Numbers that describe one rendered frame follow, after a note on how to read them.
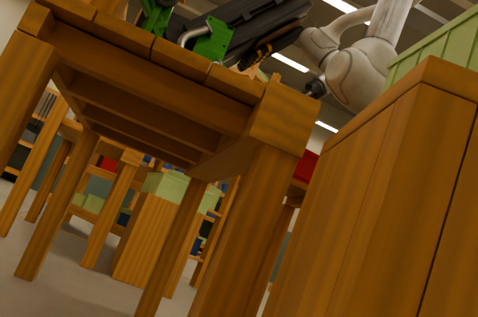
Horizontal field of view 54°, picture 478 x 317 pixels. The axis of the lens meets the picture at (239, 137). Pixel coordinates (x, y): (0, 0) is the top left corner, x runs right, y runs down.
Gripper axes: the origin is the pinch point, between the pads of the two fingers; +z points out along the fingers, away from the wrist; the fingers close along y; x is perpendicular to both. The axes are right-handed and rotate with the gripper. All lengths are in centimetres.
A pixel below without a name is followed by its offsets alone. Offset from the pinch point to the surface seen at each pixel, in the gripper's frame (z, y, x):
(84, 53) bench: 52, -53, 36
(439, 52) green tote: 8, -102, -6
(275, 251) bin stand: 23, 22, -47
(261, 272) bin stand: 32, 22, -51
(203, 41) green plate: 8.6, 2.1, 37.0
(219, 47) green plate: 4.2, 2.3, 32.3
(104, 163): 64, 371, 53
